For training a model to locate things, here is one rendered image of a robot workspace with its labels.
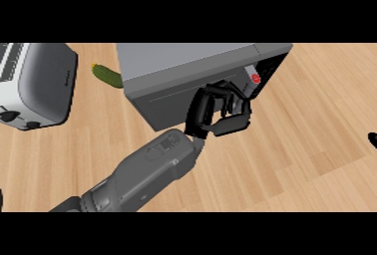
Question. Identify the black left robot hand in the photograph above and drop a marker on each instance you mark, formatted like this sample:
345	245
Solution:
200	109

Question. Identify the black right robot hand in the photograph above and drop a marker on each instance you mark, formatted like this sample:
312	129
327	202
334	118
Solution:
373	139

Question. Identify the grey microwave door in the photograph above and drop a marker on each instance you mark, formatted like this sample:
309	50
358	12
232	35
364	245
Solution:
161	103

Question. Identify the grey microwave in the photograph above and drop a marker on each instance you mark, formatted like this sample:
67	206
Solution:
187	59

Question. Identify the green cucumber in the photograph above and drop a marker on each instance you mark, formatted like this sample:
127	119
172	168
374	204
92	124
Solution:
107	75

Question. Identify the silver toaster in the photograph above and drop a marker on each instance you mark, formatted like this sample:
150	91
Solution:
45	86

